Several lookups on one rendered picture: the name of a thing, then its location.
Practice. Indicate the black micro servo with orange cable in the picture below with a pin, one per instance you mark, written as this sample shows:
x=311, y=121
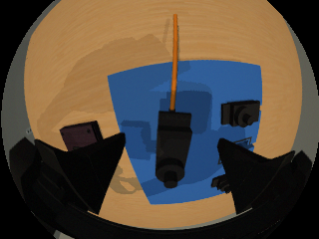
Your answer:
x=174, y=132

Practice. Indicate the blue flat panel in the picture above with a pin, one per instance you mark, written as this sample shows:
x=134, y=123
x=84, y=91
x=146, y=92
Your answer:
x=223, y=98

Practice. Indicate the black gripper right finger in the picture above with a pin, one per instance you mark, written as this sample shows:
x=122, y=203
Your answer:
x=248, y=173

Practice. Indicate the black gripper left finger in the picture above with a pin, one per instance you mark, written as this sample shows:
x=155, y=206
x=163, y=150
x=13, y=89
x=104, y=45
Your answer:
x=89, y=169

